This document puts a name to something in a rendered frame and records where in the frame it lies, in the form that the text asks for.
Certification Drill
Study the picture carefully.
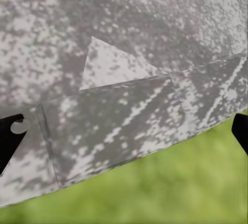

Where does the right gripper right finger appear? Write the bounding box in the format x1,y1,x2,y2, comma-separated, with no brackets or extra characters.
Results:
231,113,248,155

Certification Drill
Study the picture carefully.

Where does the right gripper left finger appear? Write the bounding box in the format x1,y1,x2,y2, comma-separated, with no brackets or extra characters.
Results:
0,114,30,175

